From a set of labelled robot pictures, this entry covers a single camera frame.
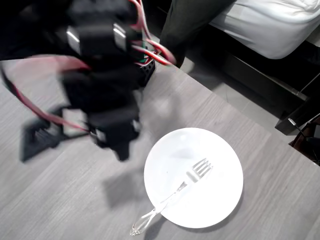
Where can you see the green circuit board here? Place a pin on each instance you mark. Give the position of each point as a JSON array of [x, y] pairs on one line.
[[143, 60]]

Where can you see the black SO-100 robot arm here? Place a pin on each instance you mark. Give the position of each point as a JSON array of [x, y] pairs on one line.
[[100, 75]]

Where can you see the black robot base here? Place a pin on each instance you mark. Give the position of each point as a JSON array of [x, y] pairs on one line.
[[147, 72]]

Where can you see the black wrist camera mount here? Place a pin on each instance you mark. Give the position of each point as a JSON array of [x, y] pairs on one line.
[[37, 136]]

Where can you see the white round plate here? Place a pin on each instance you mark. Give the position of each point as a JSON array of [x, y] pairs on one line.
[[220, 190]]

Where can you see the metal fork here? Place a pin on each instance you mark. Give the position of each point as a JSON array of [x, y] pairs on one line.
[[200, 168]]

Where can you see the dark wooden bed frame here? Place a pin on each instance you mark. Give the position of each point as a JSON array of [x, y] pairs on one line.
[[250, 75]]

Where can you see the white bed mattress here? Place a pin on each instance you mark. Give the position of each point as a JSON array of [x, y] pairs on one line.
[[270, 27]]

